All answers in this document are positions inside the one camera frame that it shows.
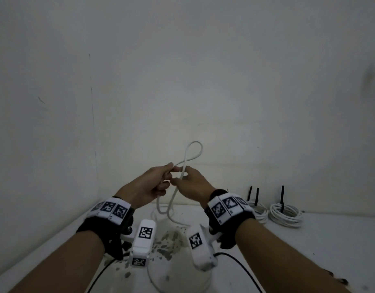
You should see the person's left hand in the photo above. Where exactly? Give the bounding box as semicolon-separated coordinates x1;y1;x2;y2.
117;162;175;210

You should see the person's right hand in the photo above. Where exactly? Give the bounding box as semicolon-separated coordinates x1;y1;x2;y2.
170;166;217;209

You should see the white cable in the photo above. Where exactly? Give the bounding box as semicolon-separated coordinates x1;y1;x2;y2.
245;201;269;224
156;141;204;230
269;202;305;228

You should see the person's left forearm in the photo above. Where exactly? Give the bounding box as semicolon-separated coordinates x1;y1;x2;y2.
7;231;107;293

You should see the person's right forearm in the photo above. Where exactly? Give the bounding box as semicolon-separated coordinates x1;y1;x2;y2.
236;218;353;293

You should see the black right wristband with markers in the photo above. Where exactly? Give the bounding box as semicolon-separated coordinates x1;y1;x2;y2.
204;189;257;250

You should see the black wristband with markers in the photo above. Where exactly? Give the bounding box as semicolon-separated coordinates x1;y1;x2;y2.
204;189;257;250
76;196;136;261

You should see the black left wristband with markers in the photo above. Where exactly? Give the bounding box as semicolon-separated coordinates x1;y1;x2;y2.
76;196;136;261

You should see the white round basin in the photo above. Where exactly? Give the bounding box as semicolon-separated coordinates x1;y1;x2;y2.
147;210;213;293

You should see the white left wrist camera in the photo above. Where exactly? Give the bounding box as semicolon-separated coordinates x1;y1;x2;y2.
129;219;157;268

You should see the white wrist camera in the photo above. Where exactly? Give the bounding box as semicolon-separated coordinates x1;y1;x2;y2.
187;224;219;272
129;219;157;268

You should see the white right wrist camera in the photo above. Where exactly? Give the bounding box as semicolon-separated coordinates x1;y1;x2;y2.
187;224;219;272

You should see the coiled white cable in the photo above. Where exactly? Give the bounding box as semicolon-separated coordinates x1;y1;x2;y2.
245;201;269;224
269;202;305;228

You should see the black right camera cable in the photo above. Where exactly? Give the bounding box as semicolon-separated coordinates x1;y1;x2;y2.
214;253;265;293

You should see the black camera cable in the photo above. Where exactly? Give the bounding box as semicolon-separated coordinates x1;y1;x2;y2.
89;259;115;293
214;253;265;293

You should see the black left camera cable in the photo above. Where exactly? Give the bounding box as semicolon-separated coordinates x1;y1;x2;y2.
89;259;115;293

